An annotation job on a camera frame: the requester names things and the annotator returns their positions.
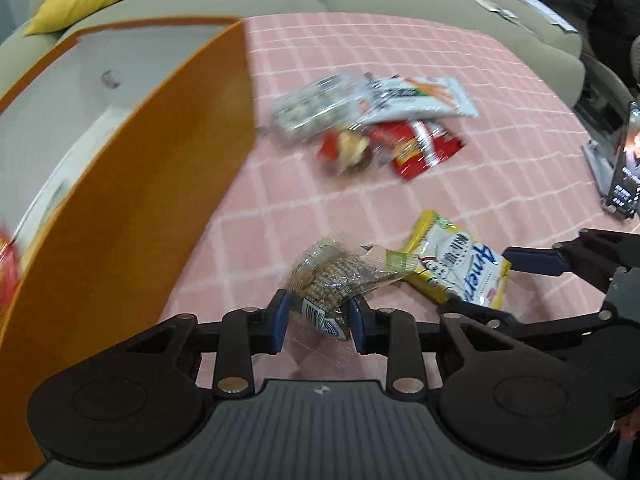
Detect yellow white snack bag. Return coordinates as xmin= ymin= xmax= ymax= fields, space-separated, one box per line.
xmin=404 ymin=210 xmax=511 ymax=310

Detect clear biscuit snack bag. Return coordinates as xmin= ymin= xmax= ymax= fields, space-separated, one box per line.
xmin=283 ymin=237 xmax=422 ymax=368

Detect red fries snack bag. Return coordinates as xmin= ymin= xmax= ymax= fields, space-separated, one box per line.
xmin=0 ymin=228 xmax=20 ymax=309

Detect smartphone on stand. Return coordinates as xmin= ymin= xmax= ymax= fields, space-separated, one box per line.
xmin=604 ymin=101 xmax=640 ymax=219

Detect pink grid tablecloth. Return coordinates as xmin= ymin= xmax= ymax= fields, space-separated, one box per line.
xmin=164 ymin=13 xmax=639 ymax=322

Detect grey phone stand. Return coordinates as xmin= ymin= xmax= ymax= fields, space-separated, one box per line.
xmin=582 ymin=140 xmax=614 ymax=197

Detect red chili snack packet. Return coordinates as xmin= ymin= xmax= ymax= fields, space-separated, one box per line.
xmin=372 ymin=120 xmax=465 ymax=182

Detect small clear mixed snack bag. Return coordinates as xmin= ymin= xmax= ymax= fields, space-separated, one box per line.
xmin=317 ymin=127 xmax=390 ymax=176

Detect white breadstick snack bag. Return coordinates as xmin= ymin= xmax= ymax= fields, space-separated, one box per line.
xmin=358 ymin=73 xmax=480 ymax=125

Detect orange-rimmed white storage box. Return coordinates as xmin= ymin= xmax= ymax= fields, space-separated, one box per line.
xmin=1 ymin=16 xmax=255 ymax=474

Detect clear bag white candies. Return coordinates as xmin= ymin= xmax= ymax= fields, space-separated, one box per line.
xmin=269 ymin=73 xmax=366 ymax=145

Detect beige sofa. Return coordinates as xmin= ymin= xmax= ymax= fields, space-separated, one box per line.
xmin=1 ymin=0 xmax=586 ymax=106

